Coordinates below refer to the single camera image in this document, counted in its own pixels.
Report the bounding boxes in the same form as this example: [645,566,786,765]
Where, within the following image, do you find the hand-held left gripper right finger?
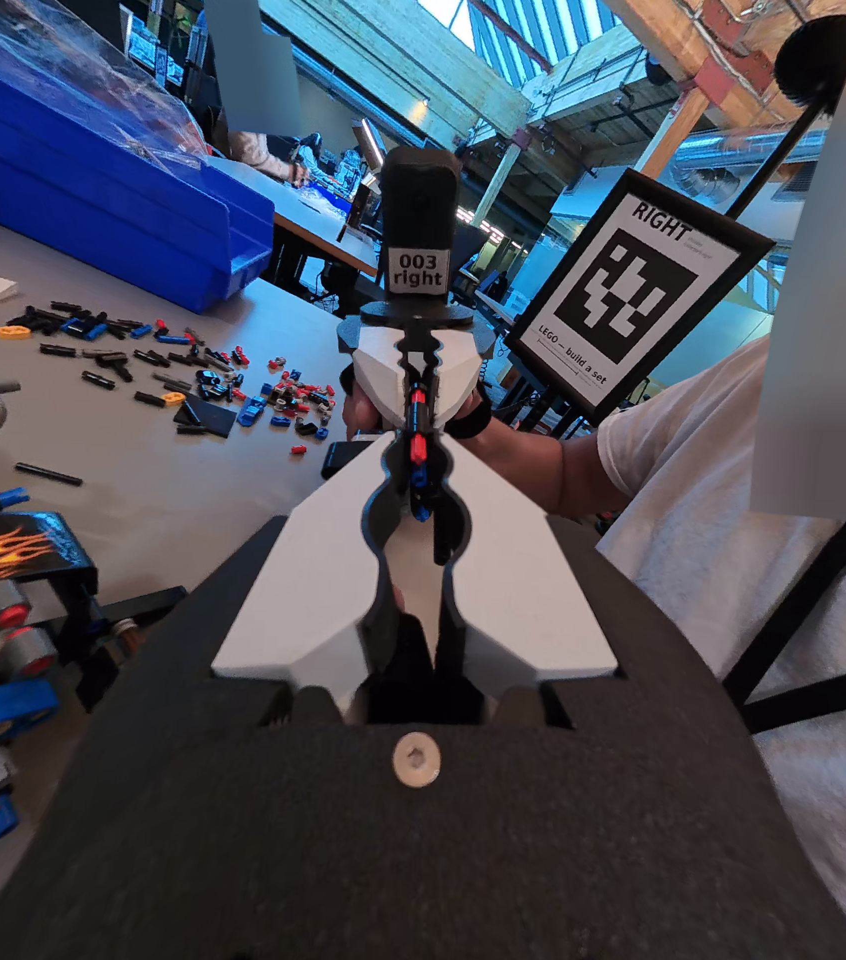
[432,433,620,708]

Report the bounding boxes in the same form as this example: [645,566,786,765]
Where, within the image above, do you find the stacked blue plastic bins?
[0,28,277,316]

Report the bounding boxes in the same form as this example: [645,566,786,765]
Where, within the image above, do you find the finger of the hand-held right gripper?
[353,327,418,436]
[429,333,487,432]

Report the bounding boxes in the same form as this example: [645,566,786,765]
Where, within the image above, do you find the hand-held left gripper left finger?
[211,431,405,723]

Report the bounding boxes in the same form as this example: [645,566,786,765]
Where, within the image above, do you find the dark flat lego panel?
[171,396,239,440]

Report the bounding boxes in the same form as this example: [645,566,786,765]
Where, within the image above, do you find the person's right hand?
[341,387,493,449]

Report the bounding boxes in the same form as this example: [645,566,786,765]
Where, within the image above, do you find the black fuzzy ball on pole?
[725,12,846,221]

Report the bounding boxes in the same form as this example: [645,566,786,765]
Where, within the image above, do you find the black framed marker sign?
[503,167,778,429]

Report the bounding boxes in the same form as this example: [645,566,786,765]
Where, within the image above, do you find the black harness strap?
[721,519,846,736]

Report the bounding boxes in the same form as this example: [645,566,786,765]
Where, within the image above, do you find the black lego beam with pins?
[400,381,455,569]

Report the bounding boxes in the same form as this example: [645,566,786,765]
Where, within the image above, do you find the person's right forearm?
[477,426,635,520]

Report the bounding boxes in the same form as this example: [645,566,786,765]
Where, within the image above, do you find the clear plastic bag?
[0,0,208,156]

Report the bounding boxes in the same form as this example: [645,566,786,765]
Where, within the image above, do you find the short black lego axle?
[15,462,85,489]

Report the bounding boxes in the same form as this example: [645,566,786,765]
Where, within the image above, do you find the background work table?
[207,152,388,276]

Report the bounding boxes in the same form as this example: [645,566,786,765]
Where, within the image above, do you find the pile of small colourful lego pieces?
[0,298,339,459]

